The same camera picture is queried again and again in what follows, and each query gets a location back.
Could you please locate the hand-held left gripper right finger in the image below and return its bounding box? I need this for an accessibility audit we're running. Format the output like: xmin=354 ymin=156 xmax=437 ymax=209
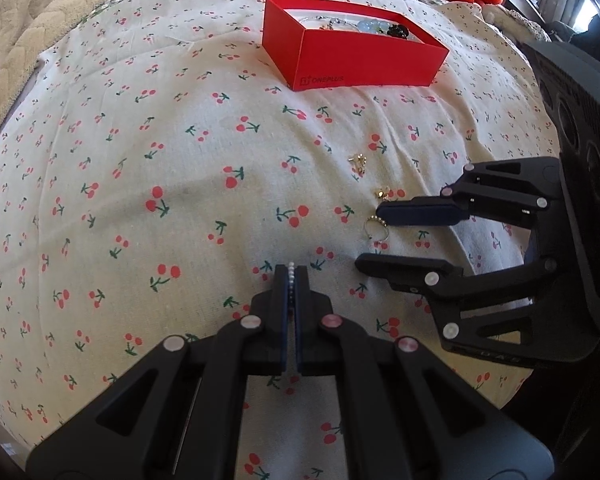
xmin=294 ymin=265 xmax=556 ymax=480

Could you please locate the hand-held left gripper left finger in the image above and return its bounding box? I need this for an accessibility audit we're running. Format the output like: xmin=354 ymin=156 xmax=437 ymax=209
xmin=25 ymin=264 xmax=297 ymax=480

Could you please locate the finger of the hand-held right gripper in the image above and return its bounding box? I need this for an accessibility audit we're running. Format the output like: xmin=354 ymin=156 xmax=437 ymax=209
xmin=376 ymin=156 xmax=567 ymax=234
xmin=355 ymin=253 xmax=587 ymax=344

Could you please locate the thin beaded ring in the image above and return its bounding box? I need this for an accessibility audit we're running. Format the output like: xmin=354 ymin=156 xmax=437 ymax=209
xmin=364 ymin=214 xmax=392 ymax=242

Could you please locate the red cardboard box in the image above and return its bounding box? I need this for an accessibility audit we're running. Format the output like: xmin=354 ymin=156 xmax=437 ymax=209
xmin=261 ymin=0 xmax=450 ymax=92

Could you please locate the blue bead bracelet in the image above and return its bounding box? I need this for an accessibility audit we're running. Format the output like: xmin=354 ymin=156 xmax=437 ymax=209
xmin=352 ymin=17 xmax=389 ymax=35

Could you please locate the cream knitted cushion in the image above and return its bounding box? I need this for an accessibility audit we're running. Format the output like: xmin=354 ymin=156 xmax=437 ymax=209
xmin=490 ymin=7 xmax=554 ymax=44

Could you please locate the beige quilted blanket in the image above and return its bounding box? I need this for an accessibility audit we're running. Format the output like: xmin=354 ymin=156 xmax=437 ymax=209
xmin=0 ymin=0 xmax=173 ymax=161

